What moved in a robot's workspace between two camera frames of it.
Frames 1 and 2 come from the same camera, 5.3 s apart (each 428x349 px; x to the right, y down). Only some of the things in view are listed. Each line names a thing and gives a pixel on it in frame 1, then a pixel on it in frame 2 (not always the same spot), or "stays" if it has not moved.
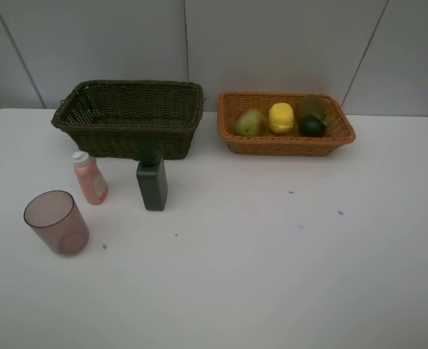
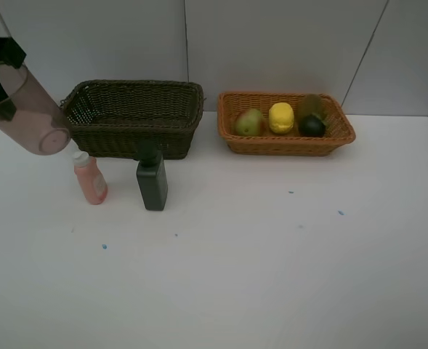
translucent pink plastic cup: [55, 219] to [38, 127]
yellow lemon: [281, 118] stays
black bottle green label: [152, 174] stays
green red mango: [249, 123] stays
